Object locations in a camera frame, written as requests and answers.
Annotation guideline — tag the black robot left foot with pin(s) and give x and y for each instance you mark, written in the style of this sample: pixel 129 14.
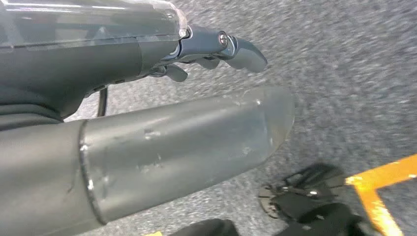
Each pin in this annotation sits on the black robot left foot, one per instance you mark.
pixel 309 198

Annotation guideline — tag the black robot right foot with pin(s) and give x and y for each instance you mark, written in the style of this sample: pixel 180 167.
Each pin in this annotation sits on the black robot right foot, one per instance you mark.
pixel 205 228

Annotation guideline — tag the robot left arm ribbed sleeve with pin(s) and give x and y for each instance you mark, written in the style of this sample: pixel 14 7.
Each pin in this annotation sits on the robot left arm ribbed sleeve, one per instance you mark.
pixel 22 114

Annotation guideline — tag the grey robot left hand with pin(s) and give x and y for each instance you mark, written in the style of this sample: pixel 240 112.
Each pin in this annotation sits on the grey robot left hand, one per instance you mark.
pixel 97 58

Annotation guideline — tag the black robot foot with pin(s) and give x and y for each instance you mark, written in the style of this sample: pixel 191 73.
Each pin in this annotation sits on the black robot foot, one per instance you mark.
pixel 205 228
pixel 309 198

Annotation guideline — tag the yellow floor tape square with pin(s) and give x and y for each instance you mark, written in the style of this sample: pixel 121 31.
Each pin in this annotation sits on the yellow floor tape square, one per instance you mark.
pixel 371 192

